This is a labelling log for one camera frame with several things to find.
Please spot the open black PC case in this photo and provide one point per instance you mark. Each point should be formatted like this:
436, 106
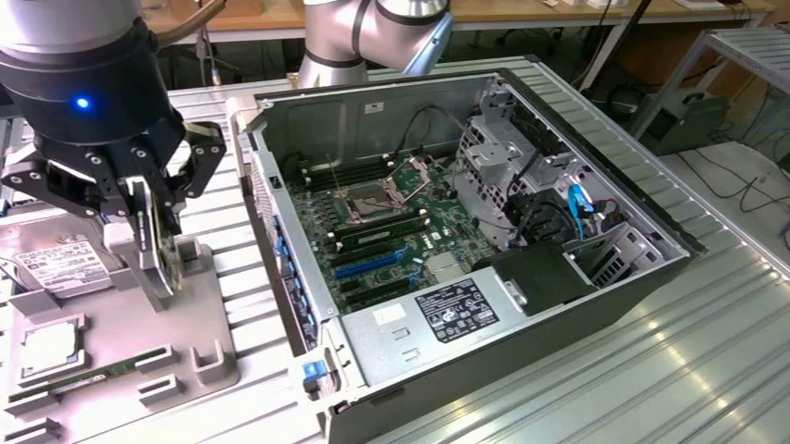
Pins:
494, 393

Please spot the blue expansion slot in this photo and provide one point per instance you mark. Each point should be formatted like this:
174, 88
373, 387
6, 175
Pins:
368, 270

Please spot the blue case latch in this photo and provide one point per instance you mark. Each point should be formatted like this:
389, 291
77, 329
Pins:
312, 371

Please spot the silver disk bay cage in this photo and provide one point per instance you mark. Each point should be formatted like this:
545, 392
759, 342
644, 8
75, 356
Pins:
494, 157

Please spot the silver socket cover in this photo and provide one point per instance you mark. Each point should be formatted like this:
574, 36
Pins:
422, 163

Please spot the grey parts rack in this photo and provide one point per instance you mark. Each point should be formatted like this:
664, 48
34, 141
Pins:
111, 333

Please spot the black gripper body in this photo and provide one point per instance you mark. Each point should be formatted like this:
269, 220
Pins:
93, 102

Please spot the black expansion slot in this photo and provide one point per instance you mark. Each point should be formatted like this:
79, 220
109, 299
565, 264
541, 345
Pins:
365, 260
377, 301
384, 287

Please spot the silver chipset heatsink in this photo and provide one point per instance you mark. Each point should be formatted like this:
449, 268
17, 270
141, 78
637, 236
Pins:
448, 269

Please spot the wooden desk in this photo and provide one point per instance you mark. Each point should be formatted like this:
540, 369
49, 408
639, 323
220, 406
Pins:
544, 16

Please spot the silver power supply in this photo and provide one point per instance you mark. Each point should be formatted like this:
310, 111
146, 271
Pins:
396, 333

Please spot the black RAM slot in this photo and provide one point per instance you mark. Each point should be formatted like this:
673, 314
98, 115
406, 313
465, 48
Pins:
378, 229
342, 162
346, 167
353, 178
350, 172
370, 218
374, 224

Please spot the black fan shroud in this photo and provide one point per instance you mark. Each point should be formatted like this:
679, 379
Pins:
544, 277

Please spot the hard disk with blue caddy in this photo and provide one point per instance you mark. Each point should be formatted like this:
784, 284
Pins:
55, 268

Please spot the perforated silver disk bay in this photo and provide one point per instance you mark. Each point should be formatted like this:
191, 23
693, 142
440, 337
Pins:
624, 259

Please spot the metal slat side table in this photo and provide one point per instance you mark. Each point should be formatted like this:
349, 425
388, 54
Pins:
756, 46

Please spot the thin locking lever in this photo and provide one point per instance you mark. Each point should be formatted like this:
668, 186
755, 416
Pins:
337, 180

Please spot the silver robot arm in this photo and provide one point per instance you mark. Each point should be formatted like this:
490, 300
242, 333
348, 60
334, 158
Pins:
337, 41

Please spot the black box on floor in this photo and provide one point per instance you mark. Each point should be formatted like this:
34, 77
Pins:
685, 125

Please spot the green RAM stick white label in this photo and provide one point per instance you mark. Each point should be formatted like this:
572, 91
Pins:
370, 238

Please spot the green motherboard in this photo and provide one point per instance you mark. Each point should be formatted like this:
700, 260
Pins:
448, 222

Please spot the silver CPU chip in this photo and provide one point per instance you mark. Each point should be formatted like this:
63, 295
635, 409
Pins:
50, 347

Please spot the CPU socket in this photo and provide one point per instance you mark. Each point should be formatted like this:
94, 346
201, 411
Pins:
370, 203

